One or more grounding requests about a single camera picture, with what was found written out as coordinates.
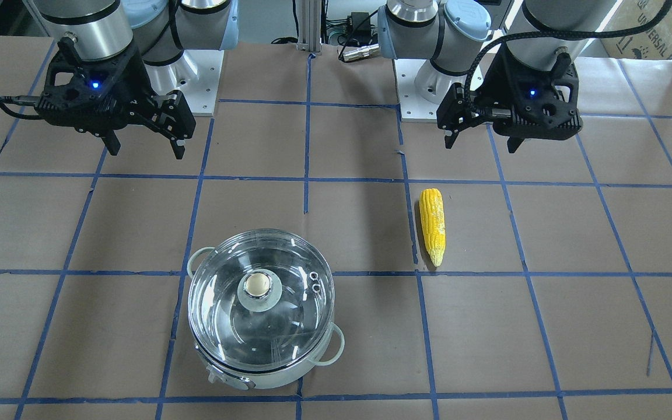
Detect glass pot lid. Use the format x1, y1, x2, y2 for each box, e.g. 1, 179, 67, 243
188, 229, 336, 370

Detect black power adapter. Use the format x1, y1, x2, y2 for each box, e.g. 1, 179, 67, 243
346, 12, 372, 38

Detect cardboard box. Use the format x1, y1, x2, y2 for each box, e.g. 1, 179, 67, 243
601, 1, 672, 60

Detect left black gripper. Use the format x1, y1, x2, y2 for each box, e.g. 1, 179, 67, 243
436, 45, 582, 154

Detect pale green steel pot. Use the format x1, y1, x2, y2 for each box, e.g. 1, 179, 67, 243
187, 229, 345, 390

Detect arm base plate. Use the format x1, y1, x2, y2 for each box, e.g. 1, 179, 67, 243
394, 59, 467, 123
146, 50, 225, 117

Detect aluminium frame post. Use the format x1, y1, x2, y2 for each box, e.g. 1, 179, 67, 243
294, 0, 326, 55

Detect yellow corn cob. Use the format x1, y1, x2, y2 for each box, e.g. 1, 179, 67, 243
418, 188, 446, 268

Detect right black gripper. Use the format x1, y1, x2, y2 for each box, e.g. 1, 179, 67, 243
36, 36, 197, 160

